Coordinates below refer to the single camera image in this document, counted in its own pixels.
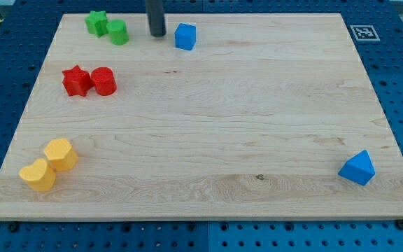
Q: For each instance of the blue cube block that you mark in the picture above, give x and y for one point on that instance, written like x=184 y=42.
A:
x=185 y=36

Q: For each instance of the blue triangle block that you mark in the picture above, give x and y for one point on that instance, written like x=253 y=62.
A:
x=359 y=169

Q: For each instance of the light wooden board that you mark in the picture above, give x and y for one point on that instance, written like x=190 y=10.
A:
x=254 y=123

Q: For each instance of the red cylinder block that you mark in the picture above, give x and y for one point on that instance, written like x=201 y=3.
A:
x=104 y=81

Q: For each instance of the green cylinder block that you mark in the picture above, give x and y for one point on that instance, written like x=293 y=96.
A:
x=117 y=31

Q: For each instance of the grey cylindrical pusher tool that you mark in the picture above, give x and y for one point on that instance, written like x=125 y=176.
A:
x=156 y=18

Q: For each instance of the red star block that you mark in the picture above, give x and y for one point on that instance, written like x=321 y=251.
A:
x=76 y=81

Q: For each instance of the yellow hexagon block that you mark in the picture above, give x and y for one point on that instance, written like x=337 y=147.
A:
x=61 y=154

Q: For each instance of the green star block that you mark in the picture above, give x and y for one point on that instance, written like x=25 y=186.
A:
x=96 y=23

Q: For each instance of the yellow heart block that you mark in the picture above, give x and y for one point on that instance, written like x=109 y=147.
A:
x=39 y=176

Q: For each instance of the white fiducial marker tag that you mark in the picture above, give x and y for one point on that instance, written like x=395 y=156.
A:
x=364 y=32

